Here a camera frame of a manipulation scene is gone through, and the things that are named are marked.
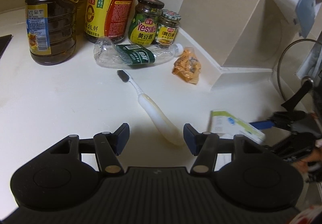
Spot person's right hand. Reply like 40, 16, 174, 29
300, 147, 322, 164

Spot orange snack wrapper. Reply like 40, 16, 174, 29
172, 47, 202, 85

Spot glass pot lid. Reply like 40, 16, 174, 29
277, 38, 322, 111

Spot crushed water bottle green label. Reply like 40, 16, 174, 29
94, 37, 184, 67

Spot white toothbrush black bristles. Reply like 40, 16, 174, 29
116, 70, 185, 147

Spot black gas stove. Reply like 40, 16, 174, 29
0, 34, 13, 60

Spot small sauce jar checkered lid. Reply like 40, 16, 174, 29
155, 9, 182, 45

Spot large sauce jar black lid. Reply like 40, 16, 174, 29
128, 0, 165, 45

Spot dark oil bottle blue label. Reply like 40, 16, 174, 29
25, 0, 86, 66

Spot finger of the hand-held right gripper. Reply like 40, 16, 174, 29
264, 132, 315, 161
249, 110, 307, 130

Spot soy sauce bottle red handle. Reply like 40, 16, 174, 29
84, 0, 141, 43

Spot white green medicine box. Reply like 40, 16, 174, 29
208, 110, 266, 144

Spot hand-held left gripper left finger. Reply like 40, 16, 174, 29
46, 123, 130, 177

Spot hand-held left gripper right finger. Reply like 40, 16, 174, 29
183, 123, 271, 177

